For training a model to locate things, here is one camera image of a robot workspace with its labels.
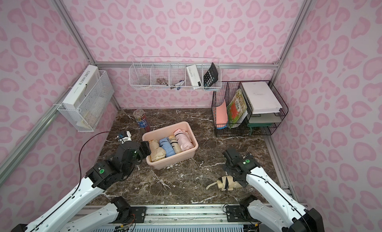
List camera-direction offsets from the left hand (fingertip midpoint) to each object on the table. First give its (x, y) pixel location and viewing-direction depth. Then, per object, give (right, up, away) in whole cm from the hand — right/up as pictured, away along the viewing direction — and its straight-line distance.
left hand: (144, 143), depth 73 cm
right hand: (+44, -16, +7) cm, 48 cm away
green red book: (+53, +20, +29) cm, 64 cm away
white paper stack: (+66, +25, +20) cm, 74 cm away
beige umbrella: (+3, -6, +11) cm, 13 cm away
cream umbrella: (+42, -22, +6) cm, 47 cm away
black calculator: (+35, +38, +19) cm, 55 cm away
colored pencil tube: (-8, +12, +18) cm, 23 cm away
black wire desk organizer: (+57, +18, +14) cm, 62 cm away
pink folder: (+45, +16, +41) cm, 63 cm away
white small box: (+24, +39, +19) cm, 50 cm away
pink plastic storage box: (+6, +4, +19) cm, 20 cm away
